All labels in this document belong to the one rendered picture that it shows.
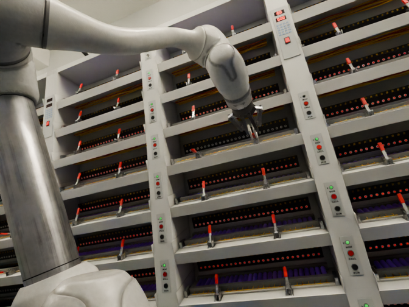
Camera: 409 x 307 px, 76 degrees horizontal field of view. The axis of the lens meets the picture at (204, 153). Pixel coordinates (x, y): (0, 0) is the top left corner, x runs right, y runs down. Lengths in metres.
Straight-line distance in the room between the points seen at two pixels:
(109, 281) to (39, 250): 0.22
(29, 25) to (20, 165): 0.26
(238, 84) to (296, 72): 0.49
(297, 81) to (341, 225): 0.59
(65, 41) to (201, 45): 0.39
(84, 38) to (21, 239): 0.40
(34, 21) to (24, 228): 0.38
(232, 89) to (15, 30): 0.51
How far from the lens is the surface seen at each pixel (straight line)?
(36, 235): 0.59
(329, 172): 1.07
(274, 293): 1.11
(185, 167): 1.19
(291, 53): 1.28
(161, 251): 1.20
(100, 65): 1.87
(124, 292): 0.41
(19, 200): 0.61
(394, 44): 1.57
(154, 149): 1.28
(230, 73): 0.75
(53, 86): 1.94
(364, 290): 1.08
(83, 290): 0.40
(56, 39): 0.62
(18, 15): 0.61
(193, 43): 0.86
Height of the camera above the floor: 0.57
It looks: 19 degrees up
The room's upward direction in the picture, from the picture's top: 8 degrees counter-clockwise
